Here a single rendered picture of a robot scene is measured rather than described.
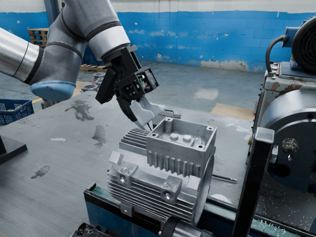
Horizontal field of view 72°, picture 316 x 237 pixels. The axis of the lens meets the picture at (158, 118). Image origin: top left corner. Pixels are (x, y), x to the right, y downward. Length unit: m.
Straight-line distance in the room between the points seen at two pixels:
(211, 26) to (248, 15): 0.84
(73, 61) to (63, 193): 0.48
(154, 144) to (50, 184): 0.56
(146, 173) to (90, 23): 0.34
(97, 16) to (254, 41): 5.45
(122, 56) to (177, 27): 5.76
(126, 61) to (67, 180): 0.55
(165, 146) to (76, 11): 0.35
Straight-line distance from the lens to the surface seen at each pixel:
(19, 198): 0.91
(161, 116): 0.70
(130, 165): 0.47
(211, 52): 6.03
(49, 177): 0.95
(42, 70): 0.54
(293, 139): 0.64
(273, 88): 0.83
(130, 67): 0.51
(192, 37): 6.12
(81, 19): 0.54
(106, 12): 0.53
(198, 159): 0.41
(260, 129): 0.27
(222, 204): 0.62
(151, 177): 0.46
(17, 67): 0.54
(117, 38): 0.51
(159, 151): 0.43
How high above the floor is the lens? 1.37
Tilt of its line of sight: 27 degrees down
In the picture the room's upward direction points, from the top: straight up
